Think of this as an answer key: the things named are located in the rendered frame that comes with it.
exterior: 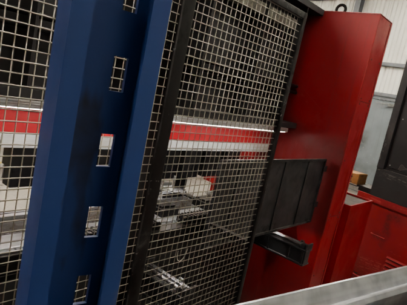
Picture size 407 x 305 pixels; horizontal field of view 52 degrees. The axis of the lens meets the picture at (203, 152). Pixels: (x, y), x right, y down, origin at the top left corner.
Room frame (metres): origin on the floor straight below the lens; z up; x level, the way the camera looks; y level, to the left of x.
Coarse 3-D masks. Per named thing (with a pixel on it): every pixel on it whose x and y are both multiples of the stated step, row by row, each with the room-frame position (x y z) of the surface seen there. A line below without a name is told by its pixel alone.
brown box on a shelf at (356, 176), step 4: (352, 172) 4.13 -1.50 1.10; (356, 172) 4.15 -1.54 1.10; (360, 172) 4.22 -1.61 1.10; (352, 176) 4.12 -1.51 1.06; (356, 176) 4.09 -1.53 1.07; (360, 176) 4.10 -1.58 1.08; (364, 176) 4.16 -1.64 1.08; (352, 180) 4.11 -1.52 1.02; (356, 180) 4.09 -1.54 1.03; (360, 180) 4.12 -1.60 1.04; (364, 180) 4.18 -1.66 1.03; (352, 184) 4.07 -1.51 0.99; (356, 184) 4.08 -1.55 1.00; (360, 184) 4.14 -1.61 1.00; (364, 184) 4.20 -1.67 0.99; (368, 184) 4.23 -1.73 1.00
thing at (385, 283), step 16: (384, 272) 0.45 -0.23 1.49; (400, 272) 0.47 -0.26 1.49; (320, 288) 0.38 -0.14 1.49; (336, 288) 0.39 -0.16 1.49; (352, 288) 0.40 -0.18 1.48; (368, 288) 0.42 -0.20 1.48; (384, 288) 0.44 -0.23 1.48; (400, 288) 0.42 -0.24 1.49; (240, 304) 0.31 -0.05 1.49; (256, 304) 0.32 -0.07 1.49; (272, 304) 0.33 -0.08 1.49; (288, 304) 0.34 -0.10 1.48; (304, 304) 0.35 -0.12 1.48; (320, 304) 0.37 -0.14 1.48; (336, 304) 0.36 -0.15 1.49; (352, 304) 0.37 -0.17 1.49; (368, 304) 0.38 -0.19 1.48; (384, 304) 0.41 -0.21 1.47; (400, 304) 0.43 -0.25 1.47
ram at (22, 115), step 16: (0, 112) 1.54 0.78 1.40; (32, 112) 1.64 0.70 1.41; (0, 128) 1.54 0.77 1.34; (16, 128) 1.59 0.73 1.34; (32, 128) 1.64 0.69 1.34; (176, 128) 2.28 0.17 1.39; (192, 128) 2.38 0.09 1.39; (208, 128) 2.50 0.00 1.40; (224, 128) 2.61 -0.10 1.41; (240, 128) 2.75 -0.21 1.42; (192, 144) 2.40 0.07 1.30; (224, 144) 2.64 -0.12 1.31; (240, 144) 2.78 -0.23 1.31; (256, 144) 2.93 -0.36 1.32
